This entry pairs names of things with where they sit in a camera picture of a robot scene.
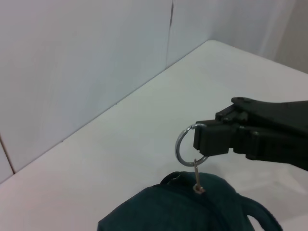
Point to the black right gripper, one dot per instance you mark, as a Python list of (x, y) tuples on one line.
[(276, 134)]

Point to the dark teal insulated lunch bag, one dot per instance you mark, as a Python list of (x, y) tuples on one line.
[(187, 204)]

